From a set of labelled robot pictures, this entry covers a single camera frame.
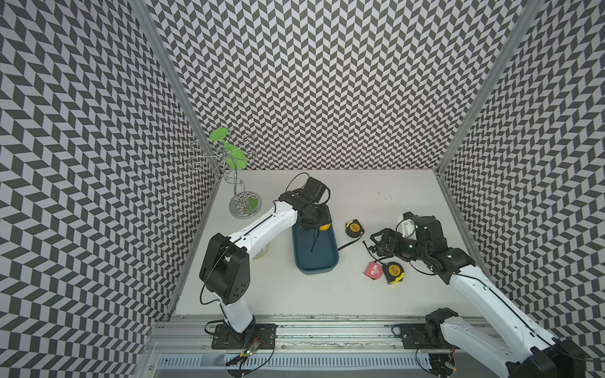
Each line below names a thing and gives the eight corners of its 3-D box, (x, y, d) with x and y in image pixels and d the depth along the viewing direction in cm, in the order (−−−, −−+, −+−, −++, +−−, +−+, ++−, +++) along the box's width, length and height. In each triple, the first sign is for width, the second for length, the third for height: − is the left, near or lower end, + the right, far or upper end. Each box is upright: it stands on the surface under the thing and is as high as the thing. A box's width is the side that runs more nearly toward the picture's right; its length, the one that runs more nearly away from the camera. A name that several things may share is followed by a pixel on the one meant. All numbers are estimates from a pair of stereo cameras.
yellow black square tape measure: (385, 283, 84) (387, 281, 82) (381, 264, 89) (383, 261, 87) (404, 283, 84) (406, 281, 82) (400, 264, 89) (401, 261, 87)
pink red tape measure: (363, 273, 88) (364, 271, 86) (370, 261, 91) (371, 259, 89) (377, 282, 86) (378, 280, 84) (384, 269, 89) (385, 267, 87)
